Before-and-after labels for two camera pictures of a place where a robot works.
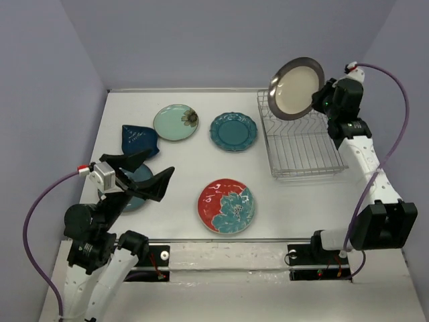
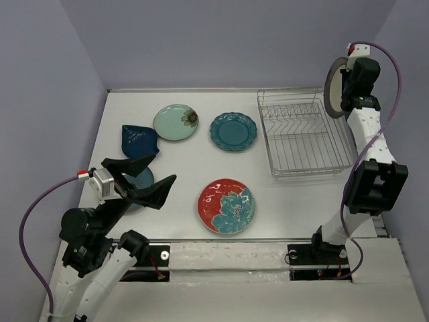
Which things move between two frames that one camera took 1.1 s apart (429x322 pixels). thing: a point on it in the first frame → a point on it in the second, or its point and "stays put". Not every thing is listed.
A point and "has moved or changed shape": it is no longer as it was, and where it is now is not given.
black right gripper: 316,96 → 348,73
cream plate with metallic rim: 291,87 has moved or changed shape
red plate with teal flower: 226,206 stays put
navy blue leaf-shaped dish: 136,139 stays put
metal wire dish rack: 300,147 stays put
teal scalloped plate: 233,131 stays put
